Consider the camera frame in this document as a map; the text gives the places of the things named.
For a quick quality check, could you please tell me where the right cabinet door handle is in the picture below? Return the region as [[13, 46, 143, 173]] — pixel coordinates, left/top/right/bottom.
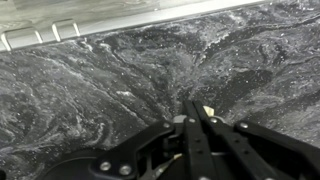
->
[[52, 19, 81, 42]]

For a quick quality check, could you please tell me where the left cabinet door handle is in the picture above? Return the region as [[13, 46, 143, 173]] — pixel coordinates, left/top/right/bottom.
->
[[0, 27, 43, 51]]

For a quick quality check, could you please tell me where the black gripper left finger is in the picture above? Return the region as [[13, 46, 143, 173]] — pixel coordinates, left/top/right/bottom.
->
[[182, 101, 217, 180]]

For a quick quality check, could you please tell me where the cabinet door handle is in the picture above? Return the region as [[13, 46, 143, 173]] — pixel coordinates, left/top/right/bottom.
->
[[52, 19, 81, 42], [0, 27, 43, 51]]

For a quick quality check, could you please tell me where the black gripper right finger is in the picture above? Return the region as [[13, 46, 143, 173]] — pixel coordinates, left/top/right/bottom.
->
[[193, 101, 278, 180]]

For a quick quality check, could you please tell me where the brown paper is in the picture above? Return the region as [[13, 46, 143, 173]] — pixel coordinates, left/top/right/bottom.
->
[[204, 106, 214, 116]]

